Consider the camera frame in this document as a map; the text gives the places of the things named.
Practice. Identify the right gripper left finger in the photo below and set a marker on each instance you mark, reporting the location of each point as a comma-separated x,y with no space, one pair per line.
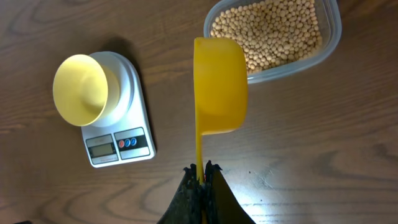
185,207

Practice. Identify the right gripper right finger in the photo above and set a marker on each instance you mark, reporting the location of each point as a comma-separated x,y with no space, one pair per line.
220,204

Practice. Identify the yellow measuring scoop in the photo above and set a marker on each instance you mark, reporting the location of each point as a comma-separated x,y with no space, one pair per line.
220,90

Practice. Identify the white digital kitchen scale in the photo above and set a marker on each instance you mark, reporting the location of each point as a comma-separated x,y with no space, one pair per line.
124,135

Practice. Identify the pale yellow bowl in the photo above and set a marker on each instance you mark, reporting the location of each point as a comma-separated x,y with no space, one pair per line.
85,90

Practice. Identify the clear plastic soybean container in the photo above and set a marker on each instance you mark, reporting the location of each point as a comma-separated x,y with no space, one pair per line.
278,37

